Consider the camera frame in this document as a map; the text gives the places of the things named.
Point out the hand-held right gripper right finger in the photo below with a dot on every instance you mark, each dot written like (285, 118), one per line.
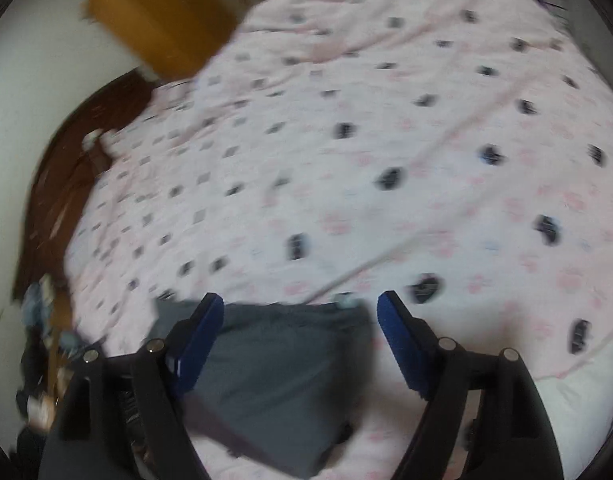
(399, 340)

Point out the pink cat-print blanket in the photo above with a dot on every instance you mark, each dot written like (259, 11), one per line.
(336, 135)

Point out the dark wooden headboard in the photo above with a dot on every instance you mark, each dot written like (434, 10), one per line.
(61, 175)

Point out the white bed sheet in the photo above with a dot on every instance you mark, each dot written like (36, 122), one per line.
(576, 390)

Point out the light wooden wardrobe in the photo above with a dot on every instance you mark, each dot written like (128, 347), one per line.
(161, 20)

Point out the grey garment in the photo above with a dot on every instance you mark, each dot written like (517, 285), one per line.
(286, 370)

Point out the pile of dark clothes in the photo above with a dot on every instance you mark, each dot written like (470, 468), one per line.
(36, 360)

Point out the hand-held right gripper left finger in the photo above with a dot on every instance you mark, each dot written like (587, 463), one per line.
(201, 340)

